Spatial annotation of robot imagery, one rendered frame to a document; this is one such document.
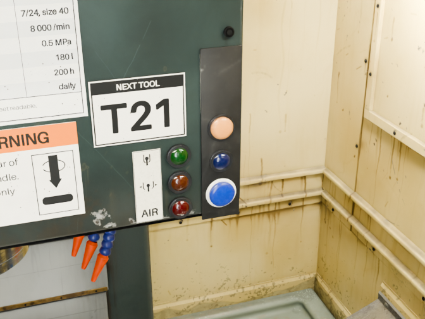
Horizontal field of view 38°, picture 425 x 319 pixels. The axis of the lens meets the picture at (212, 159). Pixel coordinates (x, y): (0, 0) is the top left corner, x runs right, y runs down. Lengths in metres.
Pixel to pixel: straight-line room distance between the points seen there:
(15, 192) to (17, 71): 0.13
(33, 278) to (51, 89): 0.91
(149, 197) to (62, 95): 0.15
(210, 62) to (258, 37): 1.17
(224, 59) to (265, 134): 1.27
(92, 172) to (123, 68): 0.11
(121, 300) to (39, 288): 0.22
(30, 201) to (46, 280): 0.84
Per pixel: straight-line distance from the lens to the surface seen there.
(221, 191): 0.70
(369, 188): 1.84
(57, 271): 1.49
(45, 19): 0.61
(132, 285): 1.59
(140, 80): 0.63
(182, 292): 2.11
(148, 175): 0.67
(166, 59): 0.63
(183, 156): 0.67
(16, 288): 1.50
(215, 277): 2.12
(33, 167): 0.65
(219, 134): 0.67
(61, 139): 0.64
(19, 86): 0.62
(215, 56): 0.65
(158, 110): 0.65
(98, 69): 0.62
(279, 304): 2.22
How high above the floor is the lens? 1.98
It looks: 25 degrees down
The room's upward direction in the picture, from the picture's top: straight up
